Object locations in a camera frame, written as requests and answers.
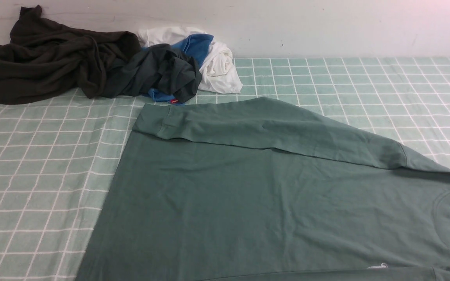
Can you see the green long-sleeve top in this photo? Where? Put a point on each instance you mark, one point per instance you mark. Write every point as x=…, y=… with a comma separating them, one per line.
x=262, y=190

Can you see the white crumpled garment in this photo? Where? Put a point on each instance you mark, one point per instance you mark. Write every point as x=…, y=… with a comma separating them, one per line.
x=218, y=71

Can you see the dark green crumpled garment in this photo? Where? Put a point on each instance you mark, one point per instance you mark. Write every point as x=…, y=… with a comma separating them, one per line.
x=159, y=67

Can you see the blue crumpled garment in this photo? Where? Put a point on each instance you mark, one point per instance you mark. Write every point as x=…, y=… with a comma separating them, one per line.
x=195, y=47

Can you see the green checkered tablecloth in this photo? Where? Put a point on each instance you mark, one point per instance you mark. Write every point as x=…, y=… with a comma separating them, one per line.
x=57, y=157

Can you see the dark brown crumpled garment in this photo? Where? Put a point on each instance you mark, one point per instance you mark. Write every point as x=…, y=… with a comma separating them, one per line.
x=44, y=59

